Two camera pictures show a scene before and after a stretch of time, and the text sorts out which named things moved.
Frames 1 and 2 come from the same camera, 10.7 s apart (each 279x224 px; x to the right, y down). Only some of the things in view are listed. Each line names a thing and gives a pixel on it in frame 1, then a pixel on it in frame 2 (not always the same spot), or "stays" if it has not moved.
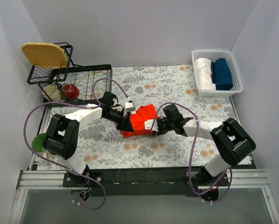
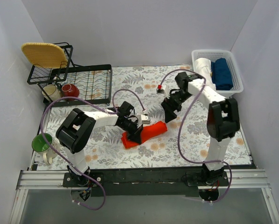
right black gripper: (158, 126) to (171, 105)
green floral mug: (38, 144) stays
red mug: (70, 92) stays
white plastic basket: (238, 84) stays
